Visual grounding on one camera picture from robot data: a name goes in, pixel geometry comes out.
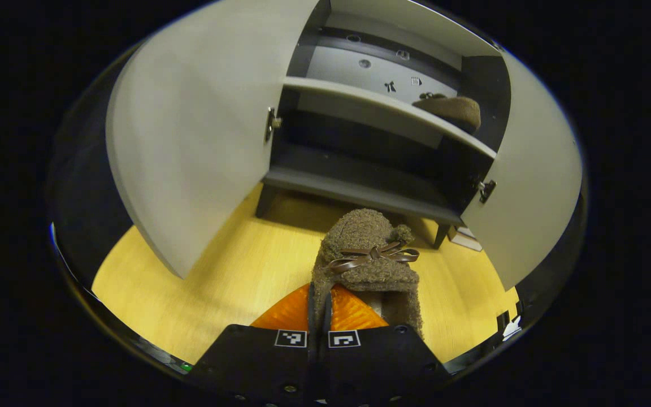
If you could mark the white cover book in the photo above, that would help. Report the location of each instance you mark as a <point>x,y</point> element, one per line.
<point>465,240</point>

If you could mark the white shoe cabinet door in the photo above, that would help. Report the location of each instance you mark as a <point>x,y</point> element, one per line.
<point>534,186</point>
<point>190,141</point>

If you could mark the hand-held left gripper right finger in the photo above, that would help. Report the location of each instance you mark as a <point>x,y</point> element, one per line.
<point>382,364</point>

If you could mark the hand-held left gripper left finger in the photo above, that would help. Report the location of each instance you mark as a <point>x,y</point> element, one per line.
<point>257,364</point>

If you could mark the metal door hinge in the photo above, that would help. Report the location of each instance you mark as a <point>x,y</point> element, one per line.
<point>272,121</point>
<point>486,189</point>

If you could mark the white shoe cabinet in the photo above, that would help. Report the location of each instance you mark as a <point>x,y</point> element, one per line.
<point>359,107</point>

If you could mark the brown fuzzy shoe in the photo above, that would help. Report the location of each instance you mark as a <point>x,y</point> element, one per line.
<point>365,232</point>
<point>452,110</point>

